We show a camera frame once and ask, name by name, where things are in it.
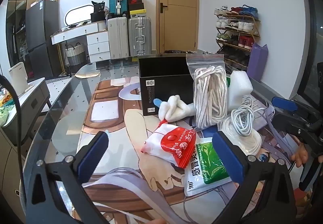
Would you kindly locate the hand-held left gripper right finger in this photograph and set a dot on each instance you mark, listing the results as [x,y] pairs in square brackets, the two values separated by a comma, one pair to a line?
[228,158]

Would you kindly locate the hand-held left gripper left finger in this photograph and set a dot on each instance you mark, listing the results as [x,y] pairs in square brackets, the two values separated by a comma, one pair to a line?
[94,153]

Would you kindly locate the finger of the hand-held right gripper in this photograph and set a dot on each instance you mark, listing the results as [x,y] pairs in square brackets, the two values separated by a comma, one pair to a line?
[284,103]
[287,123]

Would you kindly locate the green and white medicine packet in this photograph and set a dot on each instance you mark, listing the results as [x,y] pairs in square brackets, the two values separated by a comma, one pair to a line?
[209,163]

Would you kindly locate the white foam sheet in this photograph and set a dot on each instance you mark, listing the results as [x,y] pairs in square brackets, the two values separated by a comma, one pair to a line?
[239,82]

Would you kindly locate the red and white packet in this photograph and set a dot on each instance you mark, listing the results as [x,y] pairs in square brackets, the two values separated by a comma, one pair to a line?
[171,143]

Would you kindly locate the black cardboard box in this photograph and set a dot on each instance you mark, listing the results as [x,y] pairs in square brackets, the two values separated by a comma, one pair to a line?
[164,70]

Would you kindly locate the person's right hand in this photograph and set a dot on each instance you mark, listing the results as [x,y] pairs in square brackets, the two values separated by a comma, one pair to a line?
[300,157]

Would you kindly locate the printed table mat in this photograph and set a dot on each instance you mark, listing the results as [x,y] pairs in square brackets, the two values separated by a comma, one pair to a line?
[113,125]

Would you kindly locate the purple bag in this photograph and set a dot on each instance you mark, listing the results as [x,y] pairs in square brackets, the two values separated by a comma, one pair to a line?
[257,62]

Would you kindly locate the gold metal shoe rack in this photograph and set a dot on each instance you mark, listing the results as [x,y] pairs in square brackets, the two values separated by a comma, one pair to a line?
[258,28]

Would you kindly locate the grey sideboard white top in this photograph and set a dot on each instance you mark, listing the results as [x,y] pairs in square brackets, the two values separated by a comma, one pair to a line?
[30,103]

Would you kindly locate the black white patterned rug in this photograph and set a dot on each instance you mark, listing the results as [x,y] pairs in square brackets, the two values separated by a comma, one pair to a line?
[60,78]

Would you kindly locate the group of shoes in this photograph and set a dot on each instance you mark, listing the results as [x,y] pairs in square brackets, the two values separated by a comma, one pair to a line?
[237,26]

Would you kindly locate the colourful cloth pile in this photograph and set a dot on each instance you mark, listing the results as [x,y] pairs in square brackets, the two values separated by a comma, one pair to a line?
[6,109]

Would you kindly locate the woven laundry basket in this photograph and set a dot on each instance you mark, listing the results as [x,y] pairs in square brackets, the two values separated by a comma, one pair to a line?
[75,55]

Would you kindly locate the white dresser with drawers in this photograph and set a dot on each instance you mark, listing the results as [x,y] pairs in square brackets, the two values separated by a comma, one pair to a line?
[97,42]

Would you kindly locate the white suitcase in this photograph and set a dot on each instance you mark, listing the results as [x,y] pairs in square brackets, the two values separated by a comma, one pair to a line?
[117,37]

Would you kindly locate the silver suitcase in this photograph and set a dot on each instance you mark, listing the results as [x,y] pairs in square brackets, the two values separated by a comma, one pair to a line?
[140,37]

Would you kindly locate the dark grey refrigerator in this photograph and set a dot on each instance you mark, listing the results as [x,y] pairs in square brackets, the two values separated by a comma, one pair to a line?
[41,37]

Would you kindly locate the white ribbed bin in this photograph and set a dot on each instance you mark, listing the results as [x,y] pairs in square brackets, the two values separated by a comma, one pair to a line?
[102,26]

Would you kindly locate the tan wooden door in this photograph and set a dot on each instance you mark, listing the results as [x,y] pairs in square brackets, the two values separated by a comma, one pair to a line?
[176,25]

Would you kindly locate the black bag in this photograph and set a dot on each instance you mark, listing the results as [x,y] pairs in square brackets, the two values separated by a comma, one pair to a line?
[98,13]

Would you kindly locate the oval white mirror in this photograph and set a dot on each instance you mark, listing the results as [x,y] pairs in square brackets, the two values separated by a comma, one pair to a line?
[78,13]

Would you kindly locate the yellow and black box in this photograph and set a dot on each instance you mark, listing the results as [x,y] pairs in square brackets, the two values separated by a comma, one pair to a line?
[138,13]

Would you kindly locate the tall dark glass cabinet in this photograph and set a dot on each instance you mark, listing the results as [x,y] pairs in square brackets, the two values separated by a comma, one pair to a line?
[16,25]

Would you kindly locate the plain black shoe box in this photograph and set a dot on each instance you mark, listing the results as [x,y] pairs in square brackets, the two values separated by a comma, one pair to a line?
[136,6]

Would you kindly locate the black shoe box red logo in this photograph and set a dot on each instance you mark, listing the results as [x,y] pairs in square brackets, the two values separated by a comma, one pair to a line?
[135,1]

